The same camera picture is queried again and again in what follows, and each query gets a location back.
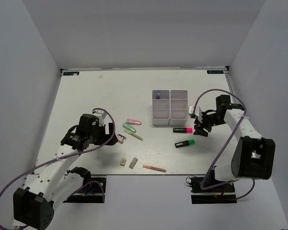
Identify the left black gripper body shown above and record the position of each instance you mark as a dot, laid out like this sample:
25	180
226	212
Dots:
98	136

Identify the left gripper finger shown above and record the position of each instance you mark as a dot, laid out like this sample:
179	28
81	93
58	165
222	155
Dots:
111	129
111	141

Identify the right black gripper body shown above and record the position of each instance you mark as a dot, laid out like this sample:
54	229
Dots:
208	120

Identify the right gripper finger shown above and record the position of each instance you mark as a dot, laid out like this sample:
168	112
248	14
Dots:
203	133
197	131

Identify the black pink highlighter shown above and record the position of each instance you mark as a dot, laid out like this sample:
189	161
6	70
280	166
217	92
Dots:
182	130

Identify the black green highlighter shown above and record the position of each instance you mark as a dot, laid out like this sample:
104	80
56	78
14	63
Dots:
185	143

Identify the blue capped white tube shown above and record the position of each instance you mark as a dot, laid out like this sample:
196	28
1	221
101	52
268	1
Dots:
158	95

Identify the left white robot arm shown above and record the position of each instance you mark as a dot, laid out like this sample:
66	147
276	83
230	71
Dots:
35	205

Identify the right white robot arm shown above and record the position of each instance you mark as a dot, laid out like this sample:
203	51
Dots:
254	155

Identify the green translucent tube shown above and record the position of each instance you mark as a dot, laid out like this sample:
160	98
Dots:
129	127

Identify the yellow marker pen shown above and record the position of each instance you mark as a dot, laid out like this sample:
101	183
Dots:
134	135

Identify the pink translucent tube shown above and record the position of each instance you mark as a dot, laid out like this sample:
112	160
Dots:
132	122

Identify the tan small eraser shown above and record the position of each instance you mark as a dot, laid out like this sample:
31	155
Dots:
123	162

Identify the grey eraser block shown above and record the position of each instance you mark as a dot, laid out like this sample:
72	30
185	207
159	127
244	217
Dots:
133	162

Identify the right white organizer bin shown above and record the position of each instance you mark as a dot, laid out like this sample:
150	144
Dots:
178	107

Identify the white organizer bin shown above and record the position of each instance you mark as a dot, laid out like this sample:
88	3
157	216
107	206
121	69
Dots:
161	108
178	107

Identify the orange marker pen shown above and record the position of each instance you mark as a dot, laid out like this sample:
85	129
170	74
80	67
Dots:
154	168

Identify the right blue table label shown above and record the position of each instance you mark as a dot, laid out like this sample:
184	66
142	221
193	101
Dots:
215	72

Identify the blue table label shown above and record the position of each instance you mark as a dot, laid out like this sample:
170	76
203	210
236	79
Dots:
215	72
71	73

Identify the left white organizer bin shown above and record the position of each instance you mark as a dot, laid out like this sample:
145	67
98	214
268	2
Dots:
161	108

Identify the left blue table label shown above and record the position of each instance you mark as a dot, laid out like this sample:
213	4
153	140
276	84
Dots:
71	73

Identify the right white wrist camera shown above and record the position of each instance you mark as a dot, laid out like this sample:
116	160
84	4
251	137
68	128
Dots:
195	113

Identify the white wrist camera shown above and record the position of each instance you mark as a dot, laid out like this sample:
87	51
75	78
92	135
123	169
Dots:
195	113
101	115

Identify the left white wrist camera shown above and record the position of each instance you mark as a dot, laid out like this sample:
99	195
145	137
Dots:
101	115

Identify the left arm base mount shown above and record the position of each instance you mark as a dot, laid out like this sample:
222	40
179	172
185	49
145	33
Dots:
93	193

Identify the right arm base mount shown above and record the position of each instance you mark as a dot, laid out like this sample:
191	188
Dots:
224	194

